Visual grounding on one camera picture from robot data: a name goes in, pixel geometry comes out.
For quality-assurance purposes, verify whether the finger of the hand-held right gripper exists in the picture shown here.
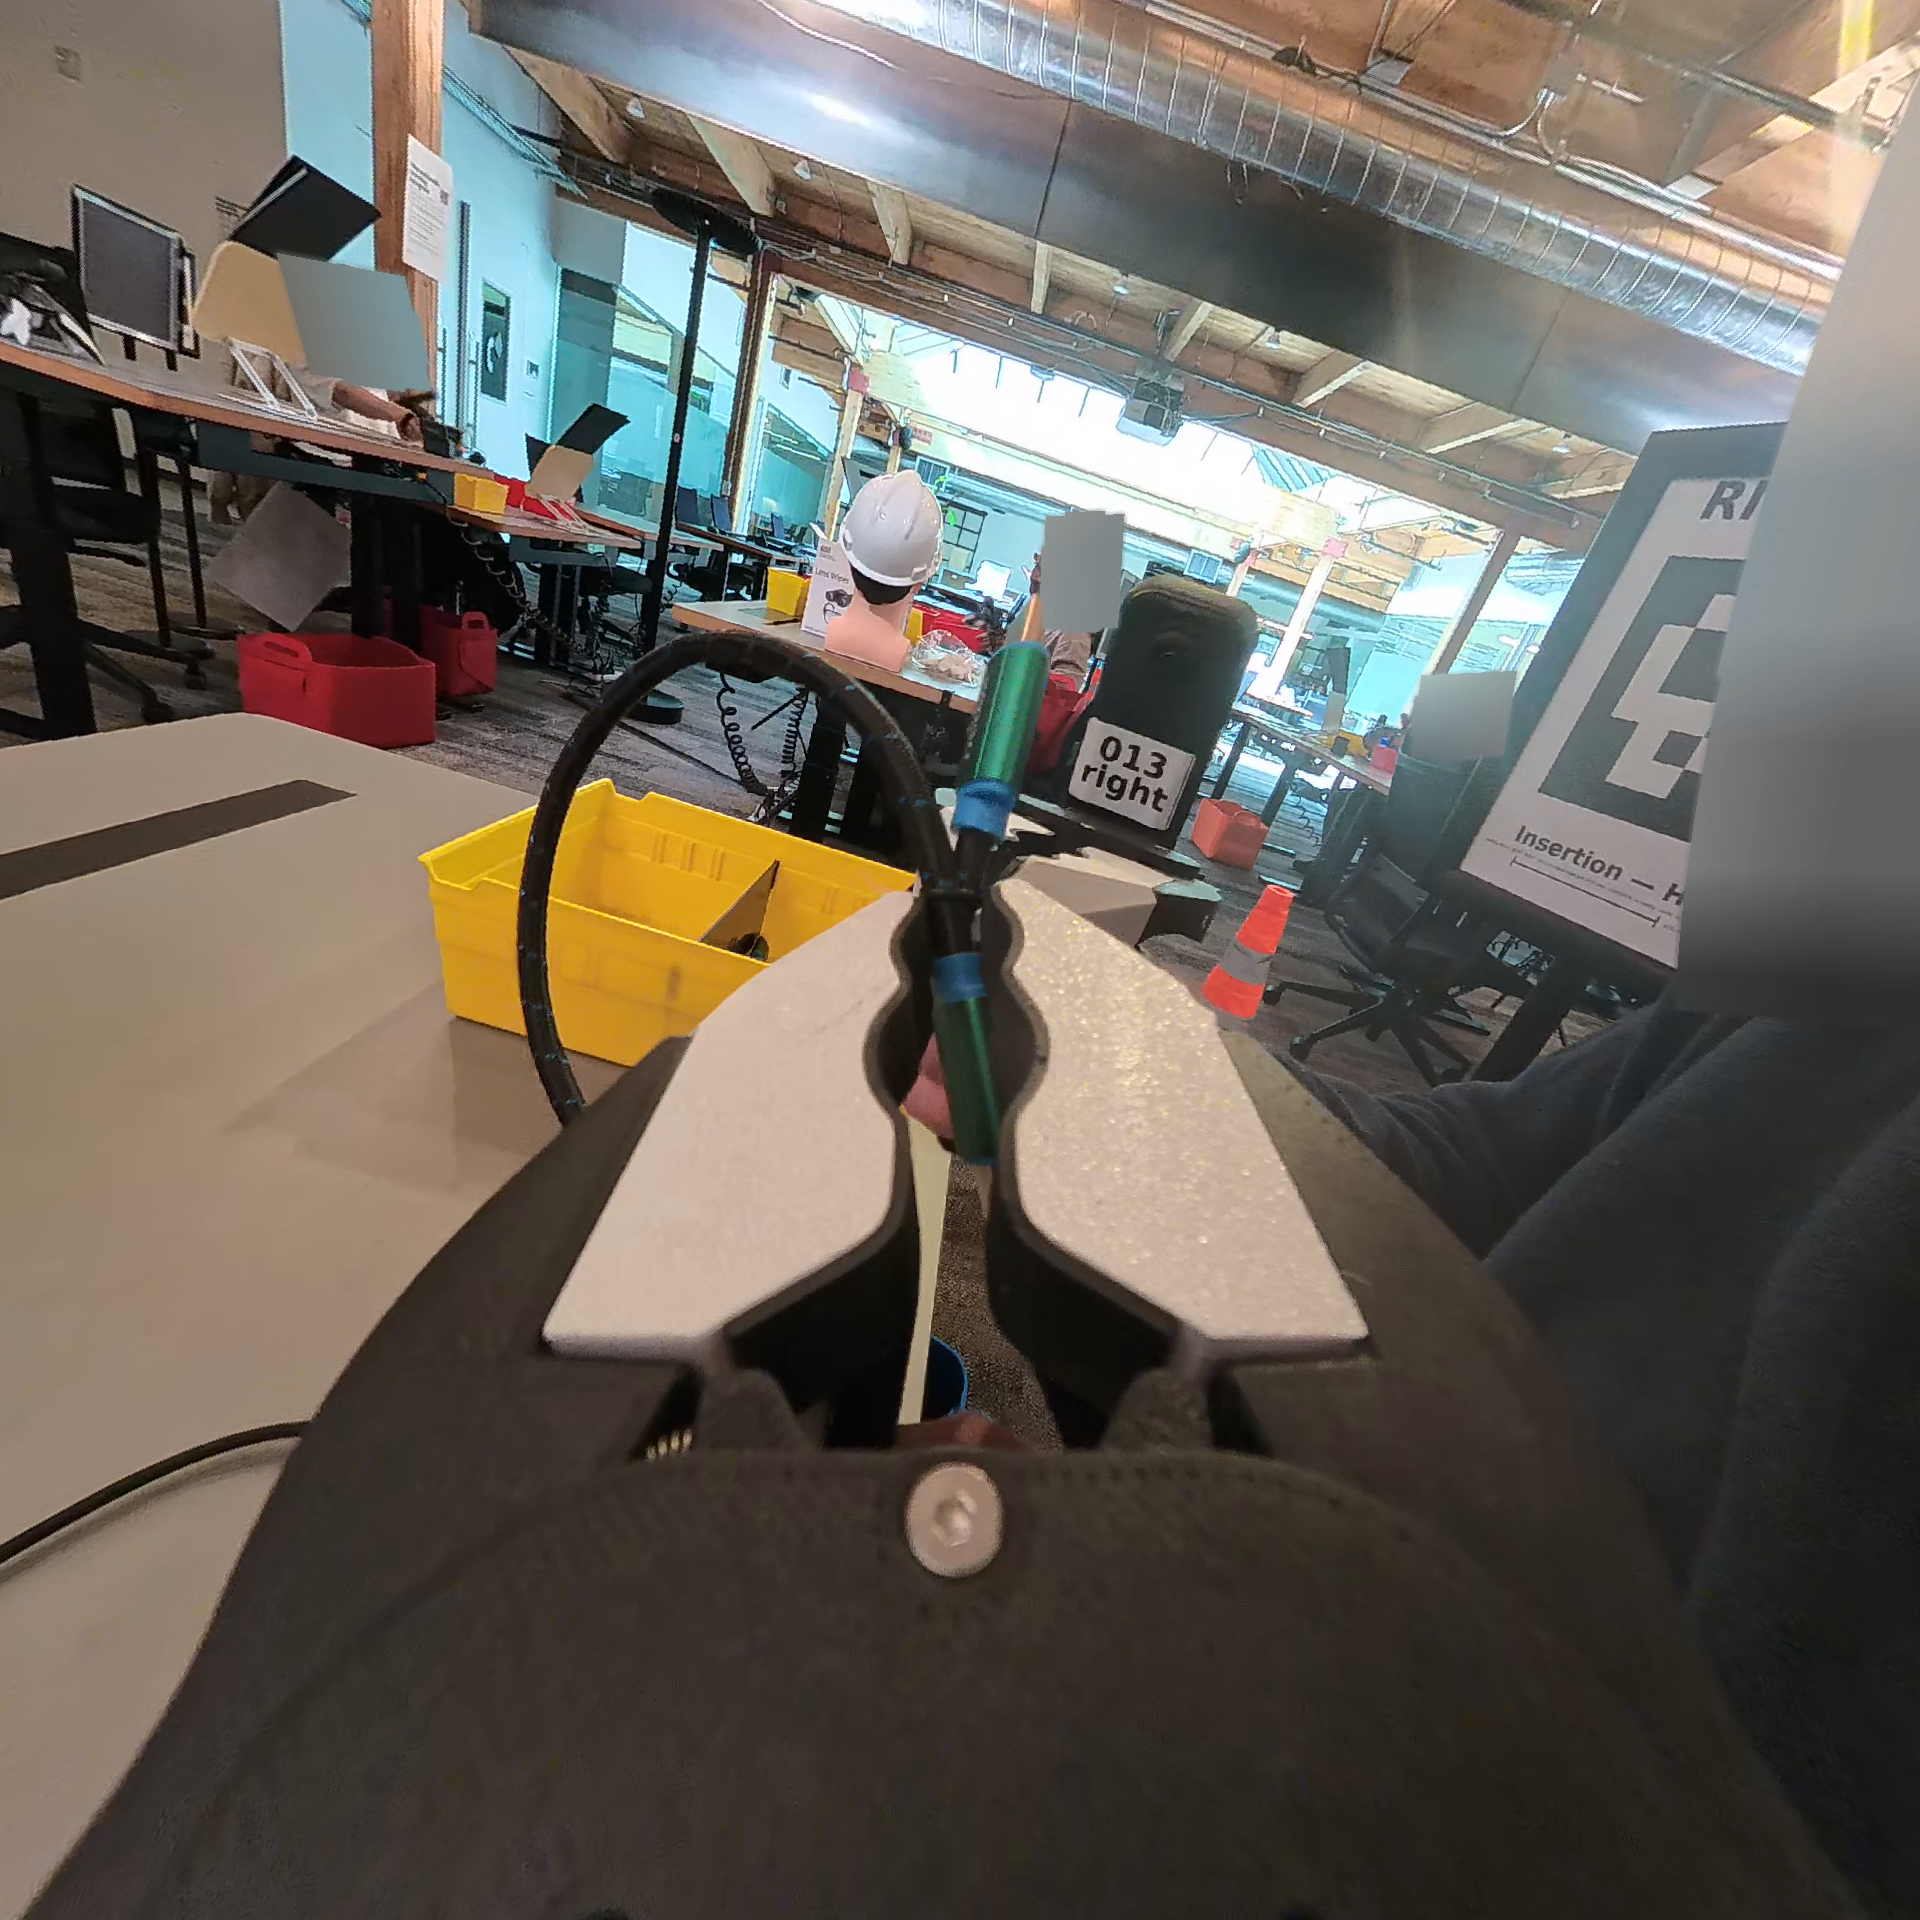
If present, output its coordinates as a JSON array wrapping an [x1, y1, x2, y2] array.
[[1026, 846, 1165, 951]]

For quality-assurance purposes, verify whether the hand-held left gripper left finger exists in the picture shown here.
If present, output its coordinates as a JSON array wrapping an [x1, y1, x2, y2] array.
[[539, 888, 925, 1411]]

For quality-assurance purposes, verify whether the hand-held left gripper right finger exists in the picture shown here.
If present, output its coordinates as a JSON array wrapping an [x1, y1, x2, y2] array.
[[986, 878, 1378, 1411]]

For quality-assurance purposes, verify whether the black braided hdmi cable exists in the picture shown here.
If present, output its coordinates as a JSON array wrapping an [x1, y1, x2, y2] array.
[[513, 629, 1059, 1175]]

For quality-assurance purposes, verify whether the yellow plastic bin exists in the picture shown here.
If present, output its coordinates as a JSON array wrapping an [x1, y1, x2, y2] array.
[[416, 778, 921, 1072]]

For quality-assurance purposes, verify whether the person's right forearm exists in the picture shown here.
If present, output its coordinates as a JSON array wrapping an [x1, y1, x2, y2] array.
[[1278, 1006, 1682, 1262]]

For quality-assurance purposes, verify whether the orange traffic cone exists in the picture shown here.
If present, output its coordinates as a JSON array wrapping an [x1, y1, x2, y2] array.
[[1198, 878, 1299, 1032]]

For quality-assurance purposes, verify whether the black mesh office chair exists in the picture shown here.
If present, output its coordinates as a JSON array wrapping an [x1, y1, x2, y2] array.
[[1275, 752, 1536, 1088]]

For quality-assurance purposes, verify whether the mannequin head white helmet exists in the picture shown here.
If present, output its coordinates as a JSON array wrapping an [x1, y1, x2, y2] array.
[[823, 468, 952, 671]]

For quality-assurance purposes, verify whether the wooden top office desk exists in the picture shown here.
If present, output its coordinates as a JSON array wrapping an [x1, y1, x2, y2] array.
[[663, 593, 996, 849]]

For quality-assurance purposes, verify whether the framed marker sign board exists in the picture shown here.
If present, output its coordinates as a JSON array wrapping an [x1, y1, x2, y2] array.
[[1459, 416, 1791, 981]]

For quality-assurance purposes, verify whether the black stand pole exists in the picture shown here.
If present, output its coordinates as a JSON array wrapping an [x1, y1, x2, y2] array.
[[615, 195, 771, 739]]

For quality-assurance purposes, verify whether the person's black top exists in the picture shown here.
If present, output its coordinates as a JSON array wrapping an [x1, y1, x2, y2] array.
[[1441, 992, 1920, 1920]]

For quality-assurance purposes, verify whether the red bag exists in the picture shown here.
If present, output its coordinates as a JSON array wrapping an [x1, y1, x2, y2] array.
[[412, 602, 502, 703]]

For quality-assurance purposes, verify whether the long wooden work desk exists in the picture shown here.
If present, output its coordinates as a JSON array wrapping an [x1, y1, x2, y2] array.
[[0, 331, 651, 742]]

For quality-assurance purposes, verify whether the black computer monitor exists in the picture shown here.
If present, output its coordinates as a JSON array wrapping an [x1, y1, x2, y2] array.
[[62, 183, 193, 363]]

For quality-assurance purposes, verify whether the thin black usb-c cable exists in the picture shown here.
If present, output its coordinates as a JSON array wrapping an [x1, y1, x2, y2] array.
[[0, 1418, 319, 1581]]

